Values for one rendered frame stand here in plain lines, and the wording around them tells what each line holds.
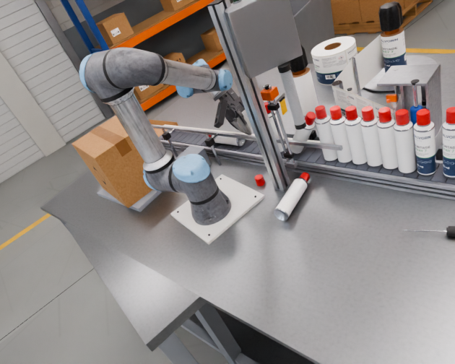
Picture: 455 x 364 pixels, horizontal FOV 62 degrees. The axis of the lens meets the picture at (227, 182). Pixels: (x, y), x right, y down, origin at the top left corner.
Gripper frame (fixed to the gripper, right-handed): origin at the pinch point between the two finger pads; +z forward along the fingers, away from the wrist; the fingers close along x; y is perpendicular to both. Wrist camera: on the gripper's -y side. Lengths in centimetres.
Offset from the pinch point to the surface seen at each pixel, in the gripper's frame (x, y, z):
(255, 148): 0.1, -1.8, 6.6
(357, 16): 138, 326, 4
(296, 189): -27.0, -19.2, 22.3
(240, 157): 6.3, -6.3, 5.6
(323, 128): -38.3, -3.0, 12.1
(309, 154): -22.3, -1.0, 19.3
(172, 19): 262, 215, -139
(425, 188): -58, -6, 42
